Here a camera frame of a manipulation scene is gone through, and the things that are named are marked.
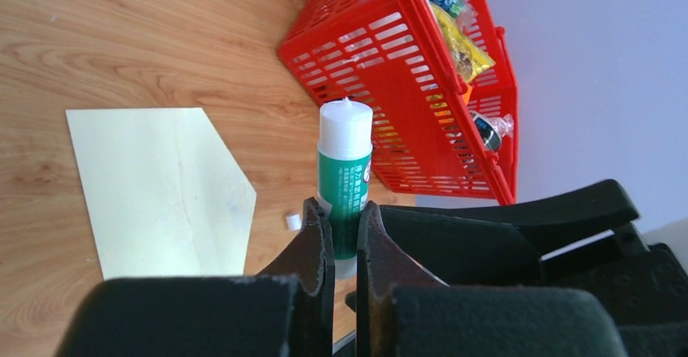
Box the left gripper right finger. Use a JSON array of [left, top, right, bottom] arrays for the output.
[[355, 203, 626, 356]]

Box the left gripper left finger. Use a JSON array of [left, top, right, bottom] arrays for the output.
[[57, 198, 334, 356]]

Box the cream paper envelope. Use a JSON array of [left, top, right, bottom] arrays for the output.
[[66, 108, 256, 280]]

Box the green white glue stick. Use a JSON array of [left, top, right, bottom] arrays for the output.
[[316, 97, 372, 280]]

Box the orange package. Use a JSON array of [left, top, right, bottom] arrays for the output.
[[462, 84, 474, 105]]

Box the yellow snack bag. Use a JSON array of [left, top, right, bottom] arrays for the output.
[[431, 3, 496, 83]]

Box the red plastic shopping basket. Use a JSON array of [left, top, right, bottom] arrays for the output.
[[278, 0, 518, 204]]

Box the green blue packet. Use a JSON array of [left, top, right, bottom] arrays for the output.
[[429, 0, 468, 18]]

